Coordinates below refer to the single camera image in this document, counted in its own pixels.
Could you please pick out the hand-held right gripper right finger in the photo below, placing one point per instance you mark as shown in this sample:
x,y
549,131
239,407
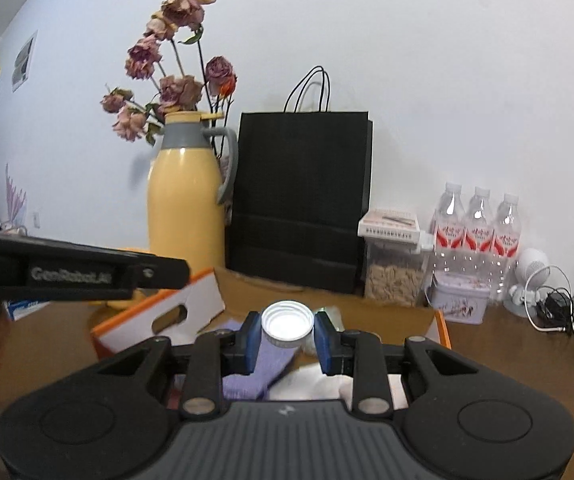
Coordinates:
x,y
323,342

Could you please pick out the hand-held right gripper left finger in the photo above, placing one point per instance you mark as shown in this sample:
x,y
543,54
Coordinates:
x,y
253,342

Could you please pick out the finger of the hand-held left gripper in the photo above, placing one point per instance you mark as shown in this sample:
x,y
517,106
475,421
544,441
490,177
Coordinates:
x,y
162,272

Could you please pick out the white round jar cap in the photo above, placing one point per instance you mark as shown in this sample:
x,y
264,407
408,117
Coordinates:
x,y
287,322

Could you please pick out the orange red cardboard box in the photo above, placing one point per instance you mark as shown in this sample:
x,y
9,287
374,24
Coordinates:
x,y
202,292

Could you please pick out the purple cloth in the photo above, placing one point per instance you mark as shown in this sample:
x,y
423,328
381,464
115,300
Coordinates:
x,y
267,365

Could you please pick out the blue white box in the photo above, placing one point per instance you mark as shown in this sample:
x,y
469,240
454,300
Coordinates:
x,y
22,310

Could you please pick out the yellow thermos jug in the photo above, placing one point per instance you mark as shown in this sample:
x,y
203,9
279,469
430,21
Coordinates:
x,y
184,200

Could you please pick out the clear seed container white lid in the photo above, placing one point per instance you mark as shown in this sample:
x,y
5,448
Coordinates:
x,y
392,275

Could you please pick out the white printed tin box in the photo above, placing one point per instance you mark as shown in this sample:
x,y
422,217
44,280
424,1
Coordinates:
x,y
457,300

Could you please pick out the black paper bag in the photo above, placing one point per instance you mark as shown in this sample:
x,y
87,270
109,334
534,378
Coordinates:
x,y
302,185

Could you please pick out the clear water bottle red label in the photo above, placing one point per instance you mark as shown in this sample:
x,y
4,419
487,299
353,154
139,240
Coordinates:
x,y
508,232
449,220
479,225

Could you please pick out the dried pink rose bouquet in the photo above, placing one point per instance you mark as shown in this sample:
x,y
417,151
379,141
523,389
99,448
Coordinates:
x,y
179,87

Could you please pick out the white round desk device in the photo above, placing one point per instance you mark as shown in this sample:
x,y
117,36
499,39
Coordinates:
x,y
532,262

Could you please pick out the purple plant wall decal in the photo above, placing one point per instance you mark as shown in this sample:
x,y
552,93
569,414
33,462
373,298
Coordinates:
x,y
17,200

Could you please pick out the wall poster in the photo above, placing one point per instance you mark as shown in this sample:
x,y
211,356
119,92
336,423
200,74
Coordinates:
x,y
24,60

